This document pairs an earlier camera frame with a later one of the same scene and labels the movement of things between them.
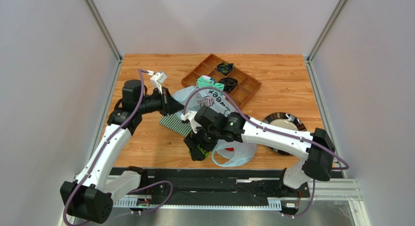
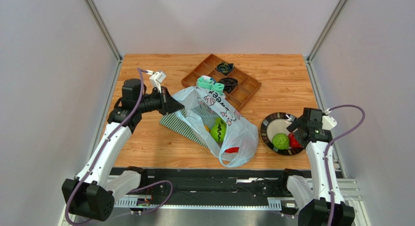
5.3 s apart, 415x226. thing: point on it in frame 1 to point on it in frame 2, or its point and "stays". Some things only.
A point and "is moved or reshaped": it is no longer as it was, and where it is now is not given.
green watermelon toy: x=203 y=151 is moved or reshaped
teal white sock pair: x=203 y=81 stays
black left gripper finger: x=172 y=105 stays
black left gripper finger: x=174 y=106 stays
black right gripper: x=198 y=143 to x=298 y=131
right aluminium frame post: x=328 y=27 stays
